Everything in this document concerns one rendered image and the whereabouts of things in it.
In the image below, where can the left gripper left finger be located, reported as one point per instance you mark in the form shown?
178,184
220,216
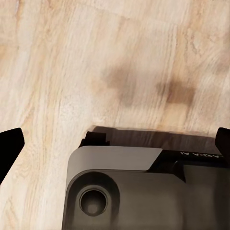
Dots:
11,144

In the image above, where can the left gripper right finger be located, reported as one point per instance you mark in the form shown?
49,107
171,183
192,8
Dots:
222,142

